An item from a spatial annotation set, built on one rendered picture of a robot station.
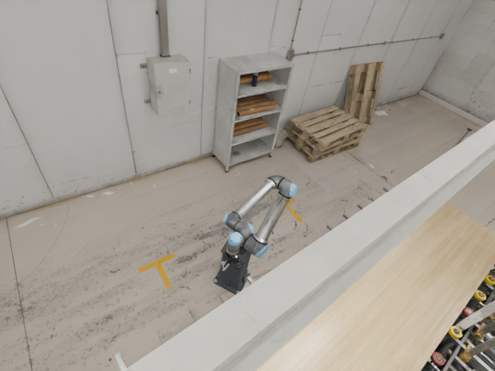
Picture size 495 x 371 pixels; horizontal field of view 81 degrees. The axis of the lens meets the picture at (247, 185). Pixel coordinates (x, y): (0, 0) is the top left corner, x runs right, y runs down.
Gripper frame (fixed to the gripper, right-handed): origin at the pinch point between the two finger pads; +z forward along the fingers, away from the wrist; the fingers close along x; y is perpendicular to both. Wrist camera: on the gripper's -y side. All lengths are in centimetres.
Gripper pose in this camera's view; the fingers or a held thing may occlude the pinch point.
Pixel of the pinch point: (231, 266)
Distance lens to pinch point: 230.7
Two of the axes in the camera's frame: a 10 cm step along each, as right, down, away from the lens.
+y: -5.6, -6.3, 5.4
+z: -1.4, 7.1, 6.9
